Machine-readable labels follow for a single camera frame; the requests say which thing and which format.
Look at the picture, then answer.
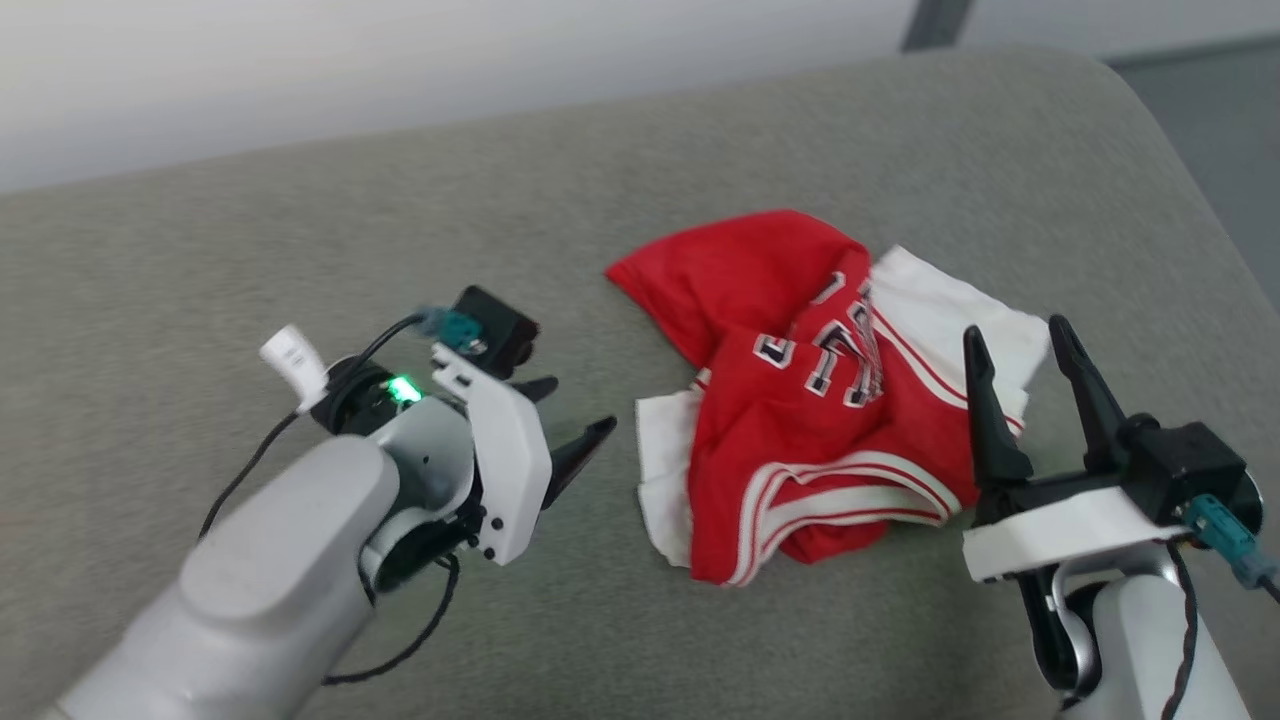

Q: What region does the grey-green fabric sofa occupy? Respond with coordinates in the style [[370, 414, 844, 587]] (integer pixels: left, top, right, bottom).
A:
[[0, 45, 1280, 720]]

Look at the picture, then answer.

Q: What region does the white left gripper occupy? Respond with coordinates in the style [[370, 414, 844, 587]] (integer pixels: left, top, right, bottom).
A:
[[432, 345, 618, 566]]

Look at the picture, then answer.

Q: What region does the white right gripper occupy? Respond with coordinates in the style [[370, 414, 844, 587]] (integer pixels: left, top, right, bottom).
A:
[[962, 315, 1191, 584]]

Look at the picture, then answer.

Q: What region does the teal left cable connector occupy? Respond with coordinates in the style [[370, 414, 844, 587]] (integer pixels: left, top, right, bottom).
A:
[[415, 307, 488, 355]]

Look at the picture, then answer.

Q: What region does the white cable tag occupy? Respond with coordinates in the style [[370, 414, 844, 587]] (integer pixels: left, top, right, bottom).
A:
[[259, 325, 330, 414]]

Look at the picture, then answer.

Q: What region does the teal cable connector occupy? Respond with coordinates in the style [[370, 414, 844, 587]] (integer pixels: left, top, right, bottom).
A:
[[415, 307, 488, 355], [1183, 495, 1280, 593]]

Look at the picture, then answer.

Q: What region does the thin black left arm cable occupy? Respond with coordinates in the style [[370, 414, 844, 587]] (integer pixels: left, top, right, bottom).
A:
[[198, 315, 461, 687]]

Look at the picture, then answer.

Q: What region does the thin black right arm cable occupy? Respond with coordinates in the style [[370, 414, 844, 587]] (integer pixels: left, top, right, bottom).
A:
[[1160, 542, 1203, 720]]

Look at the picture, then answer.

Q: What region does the red and white jersey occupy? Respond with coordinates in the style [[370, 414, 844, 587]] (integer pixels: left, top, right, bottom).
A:
[[605, 209, 1051, 588]]

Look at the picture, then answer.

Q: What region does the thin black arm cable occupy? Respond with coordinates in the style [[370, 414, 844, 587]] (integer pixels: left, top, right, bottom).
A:
[[1160, 542, 1203, 720], [198, 315, 461, 687]]

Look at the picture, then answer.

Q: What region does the teal right cable connector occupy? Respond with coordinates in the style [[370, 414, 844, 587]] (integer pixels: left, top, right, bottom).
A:
[[1183, 495, 1280, 593]]

